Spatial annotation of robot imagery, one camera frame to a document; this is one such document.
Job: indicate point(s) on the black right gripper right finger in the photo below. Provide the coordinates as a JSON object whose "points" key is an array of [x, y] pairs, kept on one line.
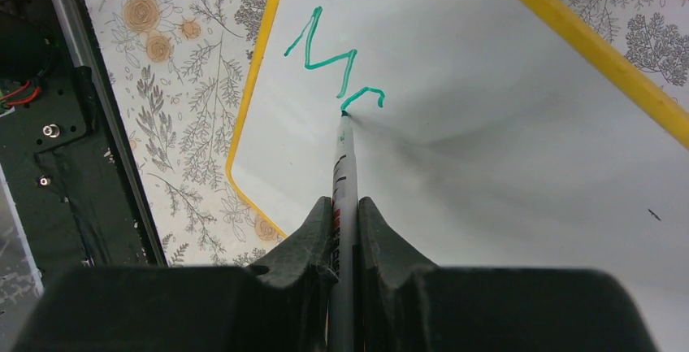
{"points": [[410, 303]]}

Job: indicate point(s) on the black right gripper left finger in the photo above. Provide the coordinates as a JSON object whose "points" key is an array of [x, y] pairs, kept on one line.
{"points": [[276, 303]]}

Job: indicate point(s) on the green whiteboard marker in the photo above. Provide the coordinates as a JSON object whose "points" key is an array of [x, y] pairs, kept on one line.
{"points": [[341, 315]]}

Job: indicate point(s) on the yellow framed whiteboard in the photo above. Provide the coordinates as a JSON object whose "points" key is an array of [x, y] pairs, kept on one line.
{"points": [[488, 132]]}

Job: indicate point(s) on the floral table mat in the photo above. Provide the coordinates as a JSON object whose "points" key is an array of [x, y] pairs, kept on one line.
{"points": [[178, 69]]}

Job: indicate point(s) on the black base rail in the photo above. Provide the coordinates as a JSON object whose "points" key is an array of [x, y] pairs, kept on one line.
{"points": [[70, 193]]}

